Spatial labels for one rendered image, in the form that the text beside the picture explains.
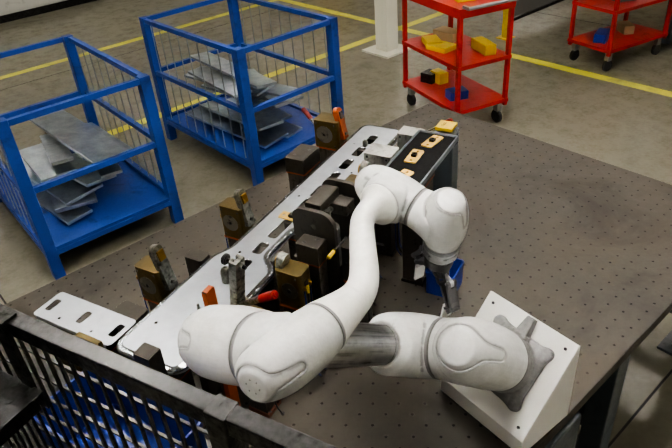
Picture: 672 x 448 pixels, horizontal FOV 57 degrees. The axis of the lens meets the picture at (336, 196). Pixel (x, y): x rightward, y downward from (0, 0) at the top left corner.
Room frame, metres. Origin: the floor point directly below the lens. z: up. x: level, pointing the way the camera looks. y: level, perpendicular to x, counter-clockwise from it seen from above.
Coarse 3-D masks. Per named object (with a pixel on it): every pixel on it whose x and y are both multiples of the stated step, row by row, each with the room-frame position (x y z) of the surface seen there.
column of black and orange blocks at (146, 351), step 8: (144, 344) 0.94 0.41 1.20; (136, 352) 0.91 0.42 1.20; (144, 352) 0.91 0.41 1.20; (152, 352) 0.91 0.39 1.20; (160, 352) 0.92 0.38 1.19; (136, 360) 0.91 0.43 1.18; (144, 360) 0.90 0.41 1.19; (152, 360) 0.90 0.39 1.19; (160, 360) 0.91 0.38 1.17; (152, 368) 0.89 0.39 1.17; (160, 368) 0.91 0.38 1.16
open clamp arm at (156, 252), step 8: (152, 248) 1.39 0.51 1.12; (160, 248) 1.40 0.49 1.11; (152, 256) 1.38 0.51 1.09; (160, 256) 1.38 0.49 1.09; (160, 264) 1.38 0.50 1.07; (168, 264) 1.40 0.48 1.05; (160, 272) 1.37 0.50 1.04; (168, 272) 1.39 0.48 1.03; (168, 280) 1.37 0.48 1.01; (176, 280) 1.39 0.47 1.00; (168, 288) 1.37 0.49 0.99
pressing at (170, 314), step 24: (360, 144) 2.13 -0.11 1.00; (384, 144) 2.11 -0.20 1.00; (336, 168) 1.95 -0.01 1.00; (312, 192) 1.80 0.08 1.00; (264, 216) 1.68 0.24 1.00; (240, 240) 1.56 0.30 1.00; (264, 240) 1.55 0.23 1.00; (216, 264) 1.45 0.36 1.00; (264, 264) 1.43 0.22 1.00; (192, 288) 1.35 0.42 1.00; (216, 288) 1.34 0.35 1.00; (168, 312) 1.26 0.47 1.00; (192, 312) 1.25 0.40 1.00; (144, 336) 1.17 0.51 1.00; (168, 336) 1.17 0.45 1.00; (168, 360) 1.08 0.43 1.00
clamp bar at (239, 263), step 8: (224, 256) 1.19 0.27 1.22; (240, 256) 1.19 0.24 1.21; (224, 264) 1.19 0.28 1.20; (232, 264) 1.16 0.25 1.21; (240, 264) 1.17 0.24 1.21; (232, 272) 1.16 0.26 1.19; (240, 272) 1.17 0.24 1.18; (232, 280) 1.17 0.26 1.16; (240, 280) 1.17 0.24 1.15; (232, 288) 1.17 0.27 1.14; (240, 288) 1.18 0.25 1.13; (232, 296) 1.17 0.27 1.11; (240, 296) 1.18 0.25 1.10; (232, 304) 1.17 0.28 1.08
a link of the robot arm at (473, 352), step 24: (432, 336) 1.09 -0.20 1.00; (456, 336) 1.02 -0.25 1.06; (480, 336) 1.01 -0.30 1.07; (504, 336) 1.04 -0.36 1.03; (432, 360) 1.05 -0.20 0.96; (456, 360) 0.98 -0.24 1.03; (480, 360) 0.97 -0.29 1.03; (504, 360) 0.99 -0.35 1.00; (480, 384) 0.97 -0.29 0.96; (504, 384) 0.99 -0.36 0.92
